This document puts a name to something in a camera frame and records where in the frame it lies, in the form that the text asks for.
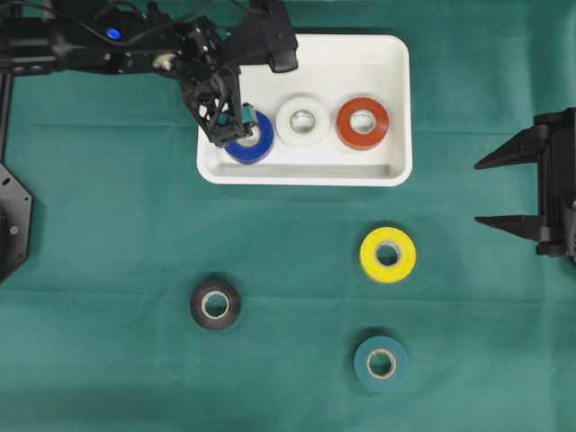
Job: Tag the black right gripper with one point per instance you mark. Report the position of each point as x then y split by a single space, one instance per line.
552 143

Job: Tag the black frame at left edge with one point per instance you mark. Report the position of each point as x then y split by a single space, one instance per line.
6 95

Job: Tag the red tape roll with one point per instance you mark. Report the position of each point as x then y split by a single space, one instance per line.
362 123

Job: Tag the white plastic case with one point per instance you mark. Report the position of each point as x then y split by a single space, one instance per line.
333 68

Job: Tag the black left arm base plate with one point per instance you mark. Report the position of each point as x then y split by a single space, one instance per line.
16 217

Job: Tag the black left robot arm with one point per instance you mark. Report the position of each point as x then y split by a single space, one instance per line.
119 38

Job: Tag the blue tape roll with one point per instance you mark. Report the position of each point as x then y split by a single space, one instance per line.
255 147

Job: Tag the white tape roll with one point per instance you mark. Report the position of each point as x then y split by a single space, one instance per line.
302 122

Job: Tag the yellow tape roll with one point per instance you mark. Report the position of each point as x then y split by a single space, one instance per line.
387 255

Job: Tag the green tape roll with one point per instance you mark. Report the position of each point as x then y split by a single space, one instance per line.
381 364

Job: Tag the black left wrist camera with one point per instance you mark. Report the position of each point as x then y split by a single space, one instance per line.
264 36

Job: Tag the black tape roll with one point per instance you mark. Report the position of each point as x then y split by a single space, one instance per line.
215 304

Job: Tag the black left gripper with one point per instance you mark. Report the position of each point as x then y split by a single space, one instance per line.
210 88

